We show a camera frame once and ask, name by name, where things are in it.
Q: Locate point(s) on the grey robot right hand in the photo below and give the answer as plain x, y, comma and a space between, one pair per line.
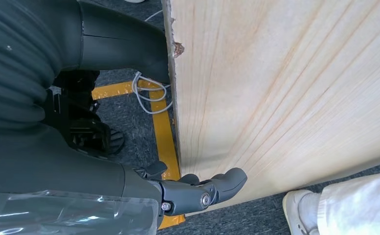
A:
118, 48

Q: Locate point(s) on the person's left white shoe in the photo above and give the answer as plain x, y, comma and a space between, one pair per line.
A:
291, 211

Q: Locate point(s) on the person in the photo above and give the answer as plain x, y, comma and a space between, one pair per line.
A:
361, 207

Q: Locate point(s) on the black robot foot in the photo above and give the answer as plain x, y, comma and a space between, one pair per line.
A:
82, 126

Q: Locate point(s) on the yellow floor tape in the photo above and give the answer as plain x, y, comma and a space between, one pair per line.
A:
165, 139

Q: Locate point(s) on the robot right arm ribbed sleeve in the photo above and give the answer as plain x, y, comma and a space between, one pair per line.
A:
8, 81

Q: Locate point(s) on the clear plastic guard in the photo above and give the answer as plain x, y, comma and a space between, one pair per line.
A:
79, 217

